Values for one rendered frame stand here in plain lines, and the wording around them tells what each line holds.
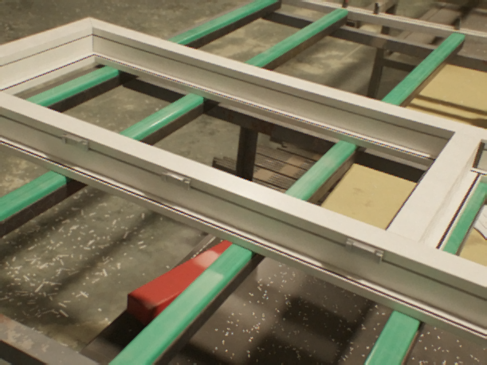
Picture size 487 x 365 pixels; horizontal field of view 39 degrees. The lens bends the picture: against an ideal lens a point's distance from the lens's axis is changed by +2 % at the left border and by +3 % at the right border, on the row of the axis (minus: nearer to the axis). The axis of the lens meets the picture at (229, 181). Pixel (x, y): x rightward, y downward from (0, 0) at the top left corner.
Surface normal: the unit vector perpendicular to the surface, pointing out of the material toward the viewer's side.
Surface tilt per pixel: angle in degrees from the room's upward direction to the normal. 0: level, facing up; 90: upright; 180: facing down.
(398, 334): 0
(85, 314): 0
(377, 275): 90
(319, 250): 90
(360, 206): 0
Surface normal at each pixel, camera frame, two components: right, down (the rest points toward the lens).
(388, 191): 0.09, -0.86
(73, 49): 0.87, 0.32
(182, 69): -0.49, 0.40
